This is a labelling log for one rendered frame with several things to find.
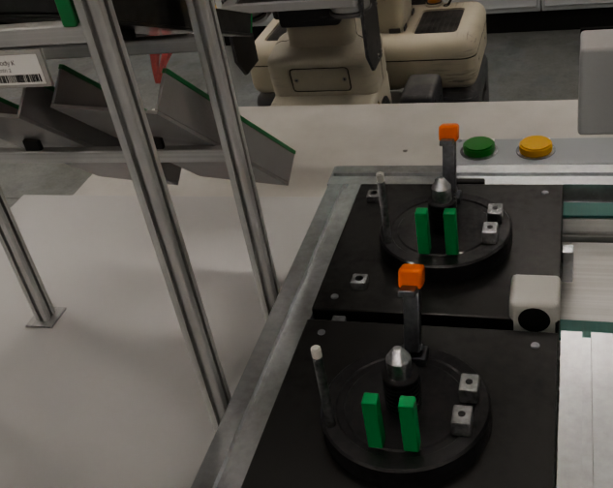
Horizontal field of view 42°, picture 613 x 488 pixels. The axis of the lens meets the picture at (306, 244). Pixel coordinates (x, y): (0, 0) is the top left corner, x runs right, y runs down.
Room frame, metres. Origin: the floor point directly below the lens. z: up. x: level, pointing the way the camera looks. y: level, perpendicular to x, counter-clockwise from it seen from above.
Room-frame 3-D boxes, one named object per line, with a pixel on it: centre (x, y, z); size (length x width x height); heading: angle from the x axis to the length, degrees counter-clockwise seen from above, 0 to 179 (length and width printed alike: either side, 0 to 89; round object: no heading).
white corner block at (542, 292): (0.58, -0.20, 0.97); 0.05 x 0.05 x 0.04; 68
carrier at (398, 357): (0.47, -0.05, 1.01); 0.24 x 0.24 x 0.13; 68
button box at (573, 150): (0.87, -0.31, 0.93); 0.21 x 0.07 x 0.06; 68
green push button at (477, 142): (0.90, -0.24, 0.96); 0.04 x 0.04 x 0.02
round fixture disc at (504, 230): (0.71, -0.15, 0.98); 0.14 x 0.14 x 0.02
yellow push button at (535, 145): (0.87, -0.31, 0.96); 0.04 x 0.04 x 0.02
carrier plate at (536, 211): (0.71, -0.15, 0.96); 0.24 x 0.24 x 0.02; 68
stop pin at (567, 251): (0.66, -0.27, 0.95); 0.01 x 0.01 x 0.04; 68
